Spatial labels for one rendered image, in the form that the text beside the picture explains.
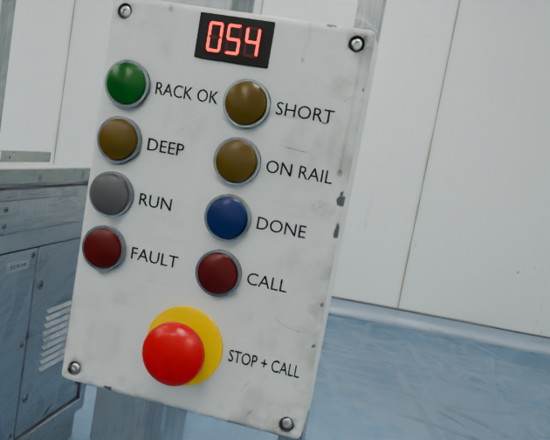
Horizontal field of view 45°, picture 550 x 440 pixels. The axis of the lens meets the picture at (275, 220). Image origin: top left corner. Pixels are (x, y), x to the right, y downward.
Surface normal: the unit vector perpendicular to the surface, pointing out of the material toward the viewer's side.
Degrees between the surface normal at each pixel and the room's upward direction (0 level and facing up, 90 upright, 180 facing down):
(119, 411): 90
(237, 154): 87
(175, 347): 85
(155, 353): 90
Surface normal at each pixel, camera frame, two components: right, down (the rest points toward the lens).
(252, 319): -0.21, 0.08
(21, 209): 0.96, 0.19
